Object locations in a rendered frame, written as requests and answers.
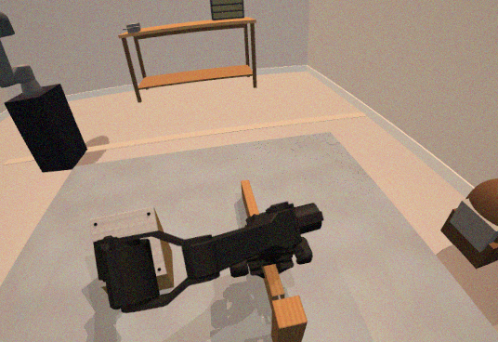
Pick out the wooden post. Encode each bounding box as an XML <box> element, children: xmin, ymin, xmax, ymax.
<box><xmin>271</xmin><ymin>296</ymin><xmax>308</xmax><ymax>342</ymax></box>

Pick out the wooden side rail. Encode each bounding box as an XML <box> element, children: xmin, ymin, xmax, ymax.
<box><xmin>241</xmin><ymin>180</ymin><xmax>284</xmax><ymax>310</ymax></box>

